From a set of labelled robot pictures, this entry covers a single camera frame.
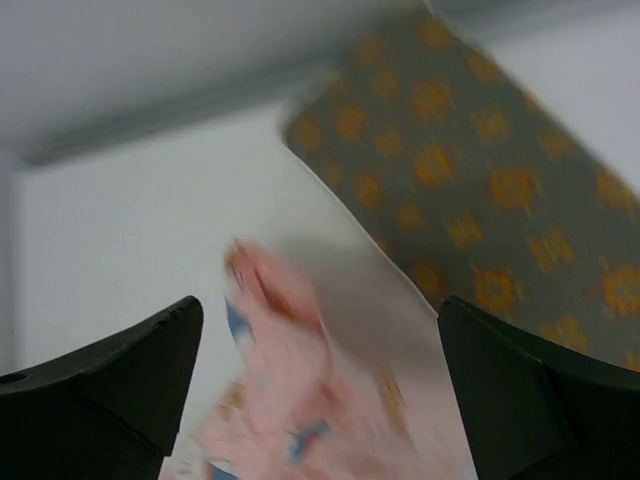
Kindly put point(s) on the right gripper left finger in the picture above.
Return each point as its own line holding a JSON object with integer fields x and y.
{"x": 109, "y": 410}

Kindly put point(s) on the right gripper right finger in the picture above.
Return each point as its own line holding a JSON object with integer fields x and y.
{"x": 533, "y": 409}

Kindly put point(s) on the pink cartoon print pillowcase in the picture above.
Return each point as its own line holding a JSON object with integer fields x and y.
{"x": 336, "y": 382}

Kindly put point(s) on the grey orange patterned pillow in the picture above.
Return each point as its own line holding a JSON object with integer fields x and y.
{"x": 472, "y": 189}

